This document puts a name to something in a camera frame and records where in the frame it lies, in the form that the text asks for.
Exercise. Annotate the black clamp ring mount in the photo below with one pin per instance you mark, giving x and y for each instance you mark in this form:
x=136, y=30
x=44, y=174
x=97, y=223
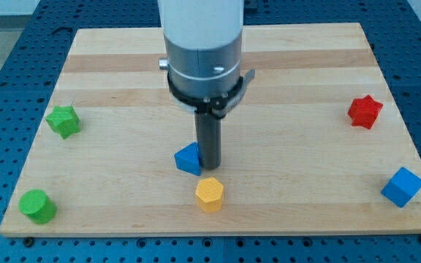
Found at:
x=217, y=106

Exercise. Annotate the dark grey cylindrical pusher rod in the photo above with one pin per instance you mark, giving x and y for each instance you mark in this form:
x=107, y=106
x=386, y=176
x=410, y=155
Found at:
x=208, y=131

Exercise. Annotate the yellow hexagon block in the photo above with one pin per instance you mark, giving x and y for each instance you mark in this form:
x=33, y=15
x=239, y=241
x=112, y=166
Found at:
x=209, y=194

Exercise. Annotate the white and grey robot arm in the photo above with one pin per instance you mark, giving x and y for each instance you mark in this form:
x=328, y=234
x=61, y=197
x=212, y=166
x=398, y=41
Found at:
x=203, y=41

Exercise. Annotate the blue triangle block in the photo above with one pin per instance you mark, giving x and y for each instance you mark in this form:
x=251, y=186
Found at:
x=187, y=159

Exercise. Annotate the light wooden board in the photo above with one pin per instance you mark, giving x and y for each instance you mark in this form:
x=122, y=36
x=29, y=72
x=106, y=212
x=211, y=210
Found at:
x=292, y=163

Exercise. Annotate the green star block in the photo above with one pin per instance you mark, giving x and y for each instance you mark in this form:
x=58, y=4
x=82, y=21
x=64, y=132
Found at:
x=63, y=121

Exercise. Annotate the red star block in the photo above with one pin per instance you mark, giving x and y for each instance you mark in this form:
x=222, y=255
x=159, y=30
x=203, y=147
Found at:
x=364, y=111

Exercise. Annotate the green cylinder block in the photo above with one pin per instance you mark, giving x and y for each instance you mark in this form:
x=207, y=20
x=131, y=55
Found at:
x=37, y=206

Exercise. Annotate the blue cube block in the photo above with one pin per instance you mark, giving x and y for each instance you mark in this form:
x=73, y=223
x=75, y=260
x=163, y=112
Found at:
x=402, y=187

